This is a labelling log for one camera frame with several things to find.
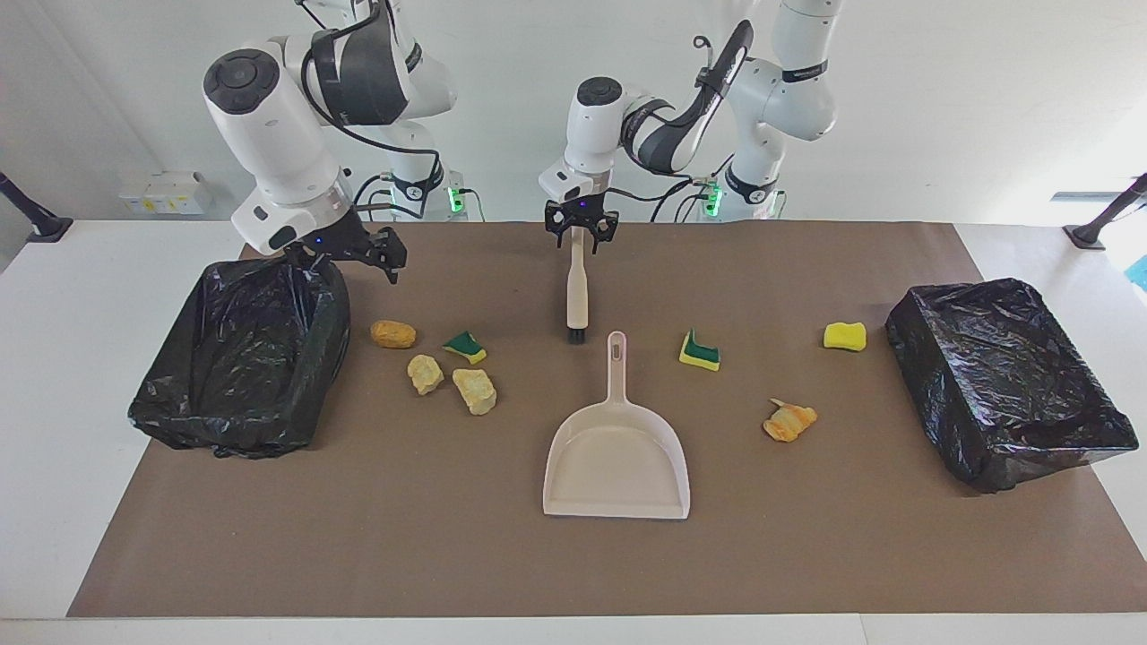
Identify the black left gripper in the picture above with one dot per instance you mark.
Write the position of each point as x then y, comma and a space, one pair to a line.
582, 213

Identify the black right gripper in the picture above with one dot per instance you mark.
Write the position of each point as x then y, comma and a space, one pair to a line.
354, 244

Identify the beige hand brush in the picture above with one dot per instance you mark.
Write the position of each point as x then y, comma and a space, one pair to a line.
577, 287

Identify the brown toy potato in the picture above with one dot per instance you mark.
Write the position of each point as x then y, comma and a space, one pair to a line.
393, 334

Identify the small yellow bread chunk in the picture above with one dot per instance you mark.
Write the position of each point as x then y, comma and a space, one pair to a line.
425, 374

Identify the triangular green yellow sponge piece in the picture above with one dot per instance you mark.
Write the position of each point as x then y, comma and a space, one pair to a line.
464, 345

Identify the notched green yellow sponge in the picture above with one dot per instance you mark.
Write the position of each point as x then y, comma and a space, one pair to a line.
699, 356

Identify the large yellow bread chunk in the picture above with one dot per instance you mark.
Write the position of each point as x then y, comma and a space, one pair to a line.
475, 391

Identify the beige plastic dustpan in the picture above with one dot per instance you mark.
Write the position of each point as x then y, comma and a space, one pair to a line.
616, 466

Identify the orange toy croissant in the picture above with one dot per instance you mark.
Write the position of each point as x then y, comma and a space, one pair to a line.
789, 421

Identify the plain yellow sponge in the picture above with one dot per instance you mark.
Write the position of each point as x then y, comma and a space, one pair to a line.
845, 336

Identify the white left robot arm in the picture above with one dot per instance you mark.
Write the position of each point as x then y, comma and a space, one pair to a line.
596, 134

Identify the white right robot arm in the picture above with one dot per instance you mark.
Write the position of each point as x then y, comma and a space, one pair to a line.
269, 125

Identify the black bag lined bin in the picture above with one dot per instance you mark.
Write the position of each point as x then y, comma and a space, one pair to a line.
242, 358
1004, 376

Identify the brown table mat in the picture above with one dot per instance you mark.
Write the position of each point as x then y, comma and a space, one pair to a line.
448, 537

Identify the light blue object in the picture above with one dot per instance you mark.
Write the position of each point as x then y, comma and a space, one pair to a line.
1141, 273

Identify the white wall socket box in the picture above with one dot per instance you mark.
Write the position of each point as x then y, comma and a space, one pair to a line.
166, 193

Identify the black camera stand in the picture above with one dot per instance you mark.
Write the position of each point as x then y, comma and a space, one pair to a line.
36, 219
1098, 228

